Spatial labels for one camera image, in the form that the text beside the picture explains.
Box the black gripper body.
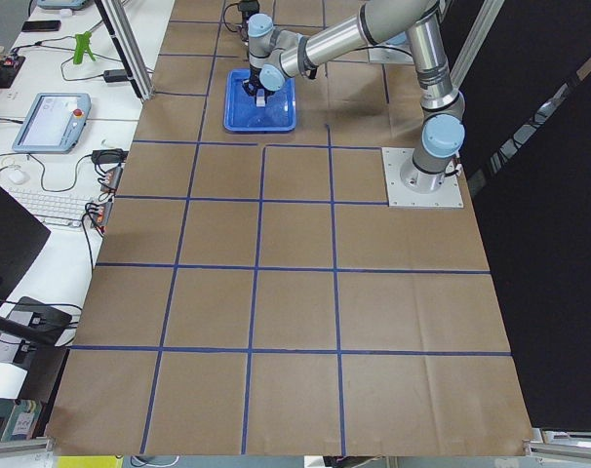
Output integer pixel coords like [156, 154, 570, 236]
[242, 67, 275, 98]

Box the white block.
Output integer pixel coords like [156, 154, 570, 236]
[255, 89, 266, 108]

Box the blue plastic tray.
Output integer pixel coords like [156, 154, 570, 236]
[223, 68, 296, 134]

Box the black power adapter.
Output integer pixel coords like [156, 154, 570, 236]
[102, 69, 129, 83]

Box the teach pendant tablet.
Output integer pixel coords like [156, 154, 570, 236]
[12, 93, 92, 154]

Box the white keyboard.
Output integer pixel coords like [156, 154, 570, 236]
[8, 187, 95, 229]

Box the black smartphone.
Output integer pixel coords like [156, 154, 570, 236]
[21, 19, 61, 33]

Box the white computer mouse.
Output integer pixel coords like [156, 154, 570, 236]
[8, 168, 29, 185]

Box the black monitor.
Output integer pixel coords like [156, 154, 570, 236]
[0, 171, 73, 348]

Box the aluminium frame post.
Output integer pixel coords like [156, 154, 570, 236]
[95, 0, 154, 102]

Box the green handled reacher grabber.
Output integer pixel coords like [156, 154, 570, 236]
[72, 31, 96, 65]

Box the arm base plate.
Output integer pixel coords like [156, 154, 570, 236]
[381, 147, 464, 209]

